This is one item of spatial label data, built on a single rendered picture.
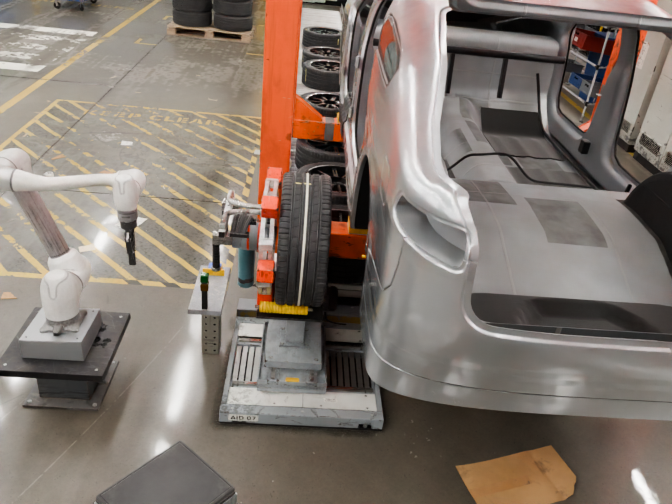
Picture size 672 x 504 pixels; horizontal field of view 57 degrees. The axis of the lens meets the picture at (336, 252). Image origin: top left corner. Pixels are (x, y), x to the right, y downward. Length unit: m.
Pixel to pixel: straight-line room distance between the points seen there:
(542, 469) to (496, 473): 0.25
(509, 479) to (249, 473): 1.25
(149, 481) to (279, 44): 2.03
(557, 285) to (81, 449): 2.33
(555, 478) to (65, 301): 2.50
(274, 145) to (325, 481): 1.69
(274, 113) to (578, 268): 1.67
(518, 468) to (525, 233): 1.16
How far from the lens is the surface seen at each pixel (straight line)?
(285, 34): 3.13
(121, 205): 2.91
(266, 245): 2.79
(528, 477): 3.32
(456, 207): 1.89
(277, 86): 3.19
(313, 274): 2.79
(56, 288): 3.16
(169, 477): 2.63
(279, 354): 3.31
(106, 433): 3.29
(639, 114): 8.18
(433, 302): 2.01
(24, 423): 3.44
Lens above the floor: 2.36
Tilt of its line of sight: 30 degrees down
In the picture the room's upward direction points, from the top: 7 degrees clockwise
